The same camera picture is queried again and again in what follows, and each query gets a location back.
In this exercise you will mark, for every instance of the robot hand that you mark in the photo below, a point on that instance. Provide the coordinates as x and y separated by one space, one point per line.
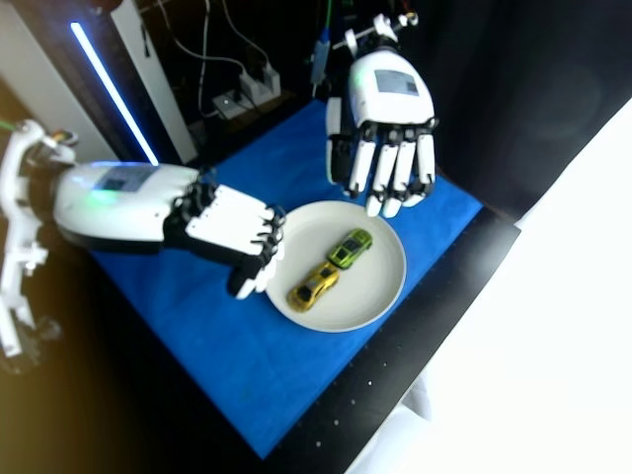
390 106
123 202

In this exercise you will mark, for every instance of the green toy car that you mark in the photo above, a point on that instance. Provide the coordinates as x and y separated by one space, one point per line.
351 248

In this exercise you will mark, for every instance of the yellow toy car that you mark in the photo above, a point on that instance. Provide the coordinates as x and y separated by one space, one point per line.
313 287

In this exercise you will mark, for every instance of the white round plate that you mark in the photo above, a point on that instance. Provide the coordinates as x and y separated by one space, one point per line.
365 296

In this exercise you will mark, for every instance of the blue-white LED light strip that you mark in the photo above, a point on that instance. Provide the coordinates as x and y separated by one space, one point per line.
114 94

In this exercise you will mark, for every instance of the white cabinet panel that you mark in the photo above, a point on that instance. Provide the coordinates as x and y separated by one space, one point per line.
158 84
34 59

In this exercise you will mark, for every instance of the black curtain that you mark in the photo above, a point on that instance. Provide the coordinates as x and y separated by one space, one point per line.
518 89

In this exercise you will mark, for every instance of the white power adapter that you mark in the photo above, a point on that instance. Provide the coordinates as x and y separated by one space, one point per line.
261 84

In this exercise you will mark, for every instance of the white power strip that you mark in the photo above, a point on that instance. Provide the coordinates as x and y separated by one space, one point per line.
229 104

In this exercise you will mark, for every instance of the blue table cloth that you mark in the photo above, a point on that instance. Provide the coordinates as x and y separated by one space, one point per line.
212 345

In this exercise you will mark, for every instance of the black perforated board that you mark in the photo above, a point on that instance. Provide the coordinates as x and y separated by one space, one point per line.
395 355

